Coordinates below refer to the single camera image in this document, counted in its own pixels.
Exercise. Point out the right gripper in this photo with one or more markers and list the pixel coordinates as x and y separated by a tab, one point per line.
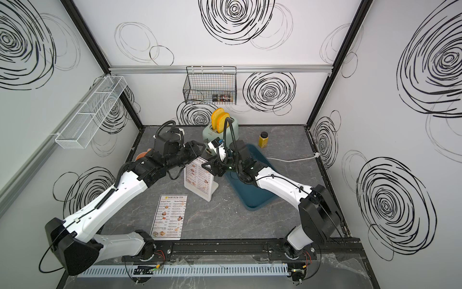
216	166

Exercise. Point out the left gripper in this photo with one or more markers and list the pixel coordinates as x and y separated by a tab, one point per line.
193	149

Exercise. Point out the new menu sheet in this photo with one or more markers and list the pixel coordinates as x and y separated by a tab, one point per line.
197	177

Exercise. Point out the white menu holder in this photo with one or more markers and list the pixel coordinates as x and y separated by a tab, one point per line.
200	178

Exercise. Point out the old menu sheet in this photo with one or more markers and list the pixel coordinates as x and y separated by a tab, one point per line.
169	217

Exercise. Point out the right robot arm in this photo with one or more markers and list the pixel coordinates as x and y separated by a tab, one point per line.
319	213

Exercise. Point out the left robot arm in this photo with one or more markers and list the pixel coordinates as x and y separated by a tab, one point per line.
75	241

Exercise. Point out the front toast slice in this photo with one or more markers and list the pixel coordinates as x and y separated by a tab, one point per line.
221	122

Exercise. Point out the toast slice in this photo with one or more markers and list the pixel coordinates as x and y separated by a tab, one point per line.
214	118
221	122

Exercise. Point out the mint green toaster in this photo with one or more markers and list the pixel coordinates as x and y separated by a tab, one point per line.
209	134

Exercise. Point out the rear toast slice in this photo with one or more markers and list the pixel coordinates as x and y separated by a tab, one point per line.
214	118

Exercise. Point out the teal plastic tray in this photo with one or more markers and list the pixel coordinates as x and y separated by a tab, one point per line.
253	198

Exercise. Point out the orange mug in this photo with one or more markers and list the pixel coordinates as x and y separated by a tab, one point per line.
139	156

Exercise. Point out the orange juice bottle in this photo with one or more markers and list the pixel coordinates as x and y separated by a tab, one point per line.
263	139

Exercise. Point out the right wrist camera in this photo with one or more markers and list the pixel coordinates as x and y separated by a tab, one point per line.
217	148

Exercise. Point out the items in wire basket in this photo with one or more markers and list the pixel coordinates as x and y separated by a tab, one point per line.
222	98

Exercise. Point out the black wire basket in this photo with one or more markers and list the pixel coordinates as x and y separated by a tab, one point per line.
202	82

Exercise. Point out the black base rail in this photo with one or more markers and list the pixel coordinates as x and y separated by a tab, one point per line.
272	248

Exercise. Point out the white slotted cable duct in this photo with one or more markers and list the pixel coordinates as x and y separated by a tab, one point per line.
185	270

